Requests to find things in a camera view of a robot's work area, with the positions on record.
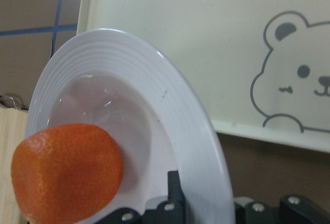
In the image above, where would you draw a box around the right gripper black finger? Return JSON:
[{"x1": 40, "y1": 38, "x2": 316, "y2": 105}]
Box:
[{"x1": 168, "y1": 170, "x2": 186, "y2": 223}]

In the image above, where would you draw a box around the orange mandarin fruit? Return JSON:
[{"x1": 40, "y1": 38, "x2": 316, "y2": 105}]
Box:
[{"x1": 11, "y1": 124, "x2": 123, "y2": 223}]

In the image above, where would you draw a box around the white ridged plate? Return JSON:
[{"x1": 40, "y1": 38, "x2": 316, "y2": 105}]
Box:
[{"x1": 26, "y1": 29, "x2": 235, "y2": 223}]

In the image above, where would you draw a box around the cream tray with bear print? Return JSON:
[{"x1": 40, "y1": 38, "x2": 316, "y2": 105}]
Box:
[{"x1": 78, "y1": 0, "x2": 329, "y2": 152}]

